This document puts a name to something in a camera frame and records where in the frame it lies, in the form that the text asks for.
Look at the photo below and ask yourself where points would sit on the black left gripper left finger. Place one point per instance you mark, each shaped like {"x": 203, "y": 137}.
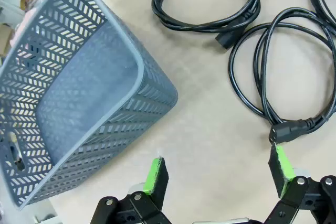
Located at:
{"x": 157, "y": 182}

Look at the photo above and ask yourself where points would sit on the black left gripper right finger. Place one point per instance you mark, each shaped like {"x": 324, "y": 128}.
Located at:
{"x": 284, "y": 171}

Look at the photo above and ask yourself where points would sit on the grey perforated plastic basket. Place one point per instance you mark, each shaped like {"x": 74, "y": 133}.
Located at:
{"x": 92, "y": 82}

